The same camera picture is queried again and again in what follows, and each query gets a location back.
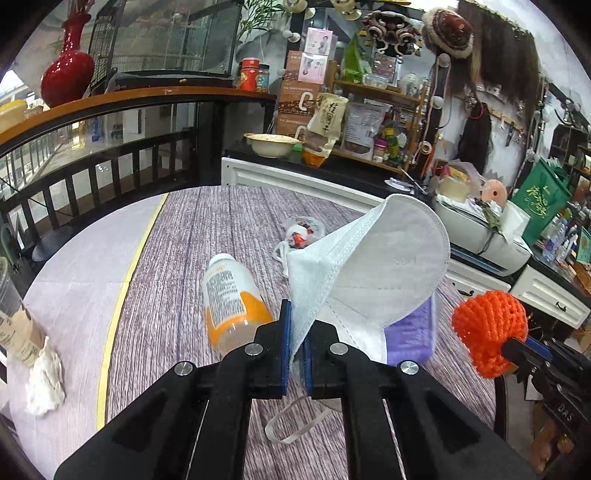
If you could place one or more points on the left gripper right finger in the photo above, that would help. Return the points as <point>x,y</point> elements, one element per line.
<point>402,423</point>

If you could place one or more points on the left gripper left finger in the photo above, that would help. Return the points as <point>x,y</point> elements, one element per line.
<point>192,423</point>

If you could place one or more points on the orange foam fruit net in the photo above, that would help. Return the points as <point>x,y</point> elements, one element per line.
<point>484,323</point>

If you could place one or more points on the white face mask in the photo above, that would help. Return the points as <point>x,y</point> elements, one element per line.
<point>368,275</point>

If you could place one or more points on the purple plastic wrapper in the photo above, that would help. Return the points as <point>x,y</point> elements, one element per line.
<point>414,337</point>

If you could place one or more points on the white desk drawer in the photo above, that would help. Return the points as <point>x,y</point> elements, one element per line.
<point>537,290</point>

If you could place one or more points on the purple striped tablecloth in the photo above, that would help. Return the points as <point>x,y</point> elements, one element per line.
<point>159,317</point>

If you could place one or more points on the orange juice bottle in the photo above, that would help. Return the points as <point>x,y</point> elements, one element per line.
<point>233,306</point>

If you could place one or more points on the white drawer cabinet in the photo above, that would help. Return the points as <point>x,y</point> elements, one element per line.
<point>470,282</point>

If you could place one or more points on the white crumpled tissue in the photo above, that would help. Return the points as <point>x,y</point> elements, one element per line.
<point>44,390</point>

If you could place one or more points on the white printer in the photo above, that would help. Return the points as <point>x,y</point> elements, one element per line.
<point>474,239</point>

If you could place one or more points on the green tote bag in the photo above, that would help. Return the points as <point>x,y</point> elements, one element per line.
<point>542,195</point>

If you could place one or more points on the clear plastic candy wrapper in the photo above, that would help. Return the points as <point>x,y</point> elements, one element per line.
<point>301,231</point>

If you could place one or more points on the white low cabinet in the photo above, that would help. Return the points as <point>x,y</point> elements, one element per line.
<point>237,172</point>

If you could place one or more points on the cream bowl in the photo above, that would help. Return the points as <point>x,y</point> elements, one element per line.
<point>271,145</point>

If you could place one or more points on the wooden shelf rack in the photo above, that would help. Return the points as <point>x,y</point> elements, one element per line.
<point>383,122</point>

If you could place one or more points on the red tin can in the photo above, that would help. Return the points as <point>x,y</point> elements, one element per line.
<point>248,72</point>

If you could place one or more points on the red vase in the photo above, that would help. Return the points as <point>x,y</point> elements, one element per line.
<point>68,77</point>

